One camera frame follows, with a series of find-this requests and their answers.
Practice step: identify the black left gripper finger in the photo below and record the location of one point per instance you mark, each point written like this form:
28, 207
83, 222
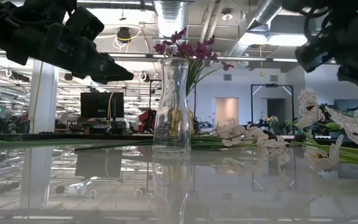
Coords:
113, 70
95, 77

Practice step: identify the dark artificial tulip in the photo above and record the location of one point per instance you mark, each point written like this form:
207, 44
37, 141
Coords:
299, 137
26, 143

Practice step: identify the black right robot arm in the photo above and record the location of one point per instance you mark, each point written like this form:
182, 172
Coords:
337, 6

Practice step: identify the clear glass vase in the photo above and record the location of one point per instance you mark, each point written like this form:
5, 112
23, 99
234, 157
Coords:
166, 130

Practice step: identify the black computer monitor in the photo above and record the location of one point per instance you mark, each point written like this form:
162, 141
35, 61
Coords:
101, 105

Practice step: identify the dark grey monitor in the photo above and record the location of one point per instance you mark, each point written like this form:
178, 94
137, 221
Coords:
346, 105

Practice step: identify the white building column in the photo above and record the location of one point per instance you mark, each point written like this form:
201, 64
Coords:
43, 102

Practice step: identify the red and black machine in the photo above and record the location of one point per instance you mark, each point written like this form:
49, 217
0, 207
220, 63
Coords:
145, 118

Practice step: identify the rectangular ceiling light panel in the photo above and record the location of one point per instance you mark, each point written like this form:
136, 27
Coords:
275, 40

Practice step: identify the small yellow flower bouquet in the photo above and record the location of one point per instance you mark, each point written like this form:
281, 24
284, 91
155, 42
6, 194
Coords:
272, 119

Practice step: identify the black arched clamp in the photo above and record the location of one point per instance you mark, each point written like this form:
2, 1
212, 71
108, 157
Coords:
269, 133

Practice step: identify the round ceiling fixture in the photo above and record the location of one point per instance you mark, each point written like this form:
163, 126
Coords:
227, 15

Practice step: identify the white glossy table sheet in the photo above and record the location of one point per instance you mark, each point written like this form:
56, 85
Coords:
259, 193

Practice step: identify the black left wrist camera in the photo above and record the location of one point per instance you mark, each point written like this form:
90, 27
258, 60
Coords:
85, 23

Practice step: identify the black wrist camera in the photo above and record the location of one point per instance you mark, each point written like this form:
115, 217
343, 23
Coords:
85, 23
314, 57

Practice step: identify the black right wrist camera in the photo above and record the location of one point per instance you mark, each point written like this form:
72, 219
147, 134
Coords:
314, 57

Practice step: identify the black metal table frame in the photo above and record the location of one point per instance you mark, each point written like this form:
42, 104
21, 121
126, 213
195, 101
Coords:
57, 136

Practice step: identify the ribbed silver ventilation duct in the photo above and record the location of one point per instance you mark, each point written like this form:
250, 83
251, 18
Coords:
171, 15

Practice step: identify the grey wall vent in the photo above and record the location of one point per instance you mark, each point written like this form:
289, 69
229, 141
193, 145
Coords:
273, 78
227, 77

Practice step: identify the black rectangular stand frame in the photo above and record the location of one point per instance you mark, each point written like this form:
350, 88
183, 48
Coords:
272, 85

